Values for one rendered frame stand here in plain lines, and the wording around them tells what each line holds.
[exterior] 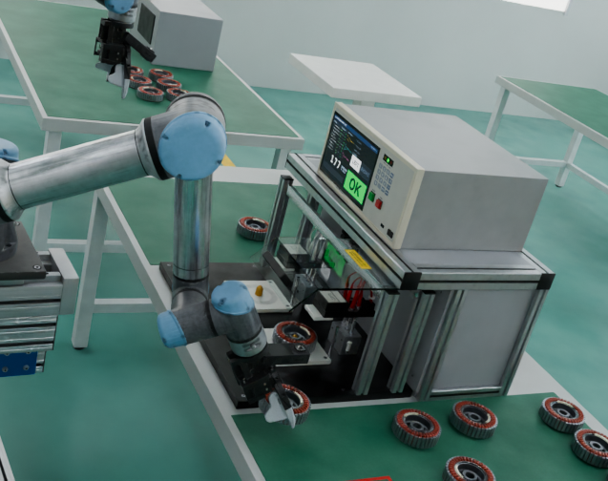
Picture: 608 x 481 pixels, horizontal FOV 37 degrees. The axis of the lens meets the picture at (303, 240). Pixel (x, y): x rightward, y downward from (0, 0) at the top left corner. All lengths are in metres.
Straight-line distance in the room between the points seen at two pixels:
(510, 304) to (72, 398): 1.64
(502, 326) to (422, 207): 0.40
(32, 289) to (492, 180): 1.07
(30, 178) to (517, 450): 1.28
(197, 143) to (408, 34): 6.26
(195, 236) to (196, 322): 0.18
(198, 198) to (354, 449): 0.67
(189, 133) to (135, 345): 2.10
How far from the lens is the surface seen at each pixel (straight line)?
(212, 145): 1.59
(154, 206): 2.93
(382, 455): 2.06
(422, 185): 2.08
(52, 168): 1.66
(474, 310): 2.22
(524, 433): 2.33
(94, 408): 3.24
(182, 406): 3.32
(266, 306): 2.42
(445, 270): 2.10
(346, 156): 2.32
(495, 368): 2.39
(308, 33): 7.35
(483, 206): 2.21
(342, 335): 2.31
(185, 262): 1.86
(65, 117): 3.57
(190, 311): 1.79
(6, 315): 1.96
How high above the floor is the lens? 1.95
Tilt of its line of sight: 24 degrees down
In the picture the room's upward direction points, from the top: 15 degrees clockwise
